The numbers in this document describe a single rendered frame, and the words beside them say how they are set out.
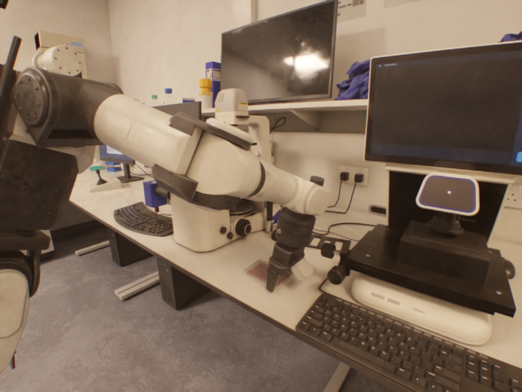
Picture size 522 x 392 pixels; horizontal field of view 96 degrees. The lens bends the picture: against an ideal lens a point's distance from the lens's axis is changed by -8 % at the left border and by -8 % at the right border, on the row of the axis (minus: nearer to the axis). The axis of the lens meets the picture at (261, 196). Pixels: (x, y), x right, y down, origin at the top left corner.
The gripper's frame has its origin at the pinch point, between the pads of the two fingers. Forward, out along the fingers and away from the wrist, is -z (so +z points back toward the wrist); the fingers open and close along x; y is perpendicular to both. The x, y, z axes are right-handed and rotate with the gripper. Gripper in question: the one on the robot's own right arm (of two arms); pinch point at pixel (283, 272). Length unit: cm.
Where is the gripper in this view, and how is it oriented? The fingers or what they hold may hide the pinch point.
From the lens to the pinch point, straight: 71.4
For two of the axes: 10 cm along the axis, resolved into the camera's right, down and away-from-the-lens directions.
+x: 6.2, -2.1, 7.5
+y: -7.6, -3.6, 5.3
